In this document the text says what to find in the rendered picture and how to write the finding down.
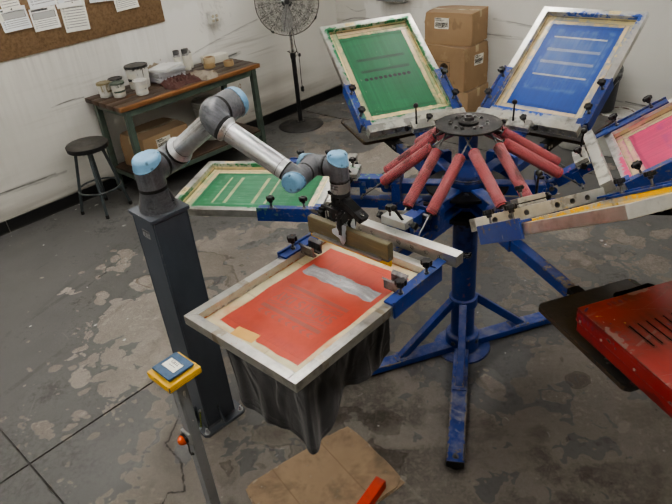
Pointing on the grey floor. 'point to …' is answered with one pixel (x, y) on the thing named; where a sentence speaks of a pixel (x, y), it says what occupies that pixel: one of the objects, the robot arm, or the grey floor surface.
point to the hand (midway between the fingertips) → (348, 239)
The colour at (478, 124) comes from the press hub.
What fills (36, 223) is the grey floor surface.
